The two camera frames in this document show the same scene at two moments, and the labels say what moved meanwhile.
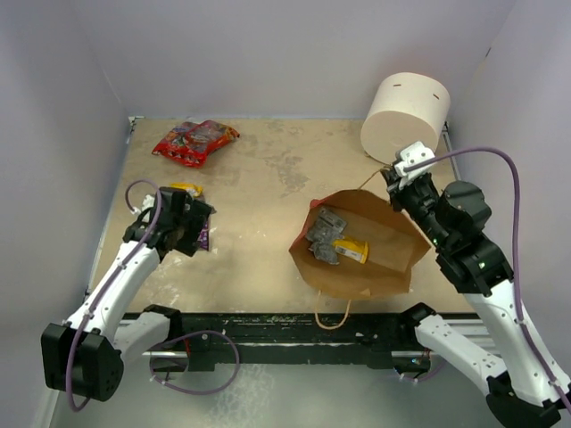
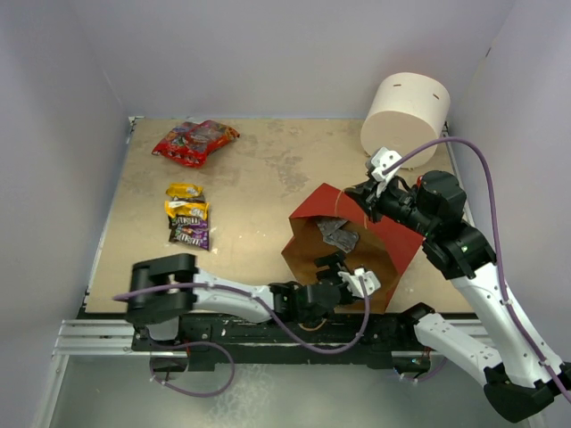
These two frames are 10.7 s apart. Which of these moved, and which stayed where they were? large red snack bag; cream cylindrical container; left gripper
Moved: left gripper
Stayed: cream cylindrical container; large red snack bag
